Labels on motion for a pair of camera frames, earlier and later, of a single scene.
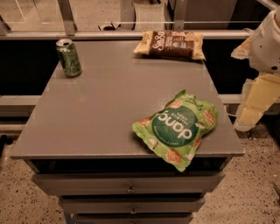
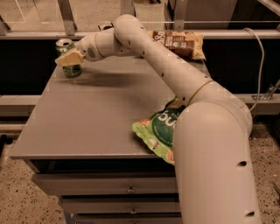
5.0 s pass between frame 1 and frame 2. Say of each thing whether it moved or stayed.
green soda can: stayed
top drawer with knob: stayed
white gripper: moved
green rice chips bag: stayed
